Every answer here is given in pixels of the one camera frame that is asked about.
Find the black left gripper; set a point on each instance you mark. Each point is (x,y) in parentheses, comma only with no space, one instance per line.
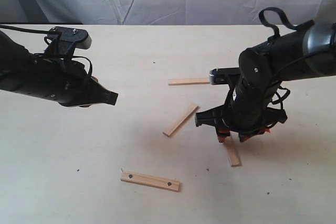
(69,84)

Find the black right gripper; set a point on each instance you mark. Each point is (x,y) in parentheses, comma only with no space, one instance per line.
(244,111)

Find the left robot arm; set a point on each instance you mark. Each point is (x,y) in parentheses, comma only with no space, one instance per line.
(17,64)

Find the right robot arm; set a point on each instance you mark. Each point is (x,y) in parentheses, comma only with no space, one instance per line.
(306,53)

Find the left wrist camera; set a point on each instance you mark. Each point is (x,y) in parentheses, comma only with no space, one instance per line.
(64,40)

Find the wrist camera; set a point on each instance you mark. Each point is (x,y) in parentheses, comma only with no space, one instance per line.
(64,40)
(221,76)

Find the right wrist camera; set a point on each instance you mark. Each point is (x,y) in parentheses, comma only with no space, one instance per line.
(221,76)

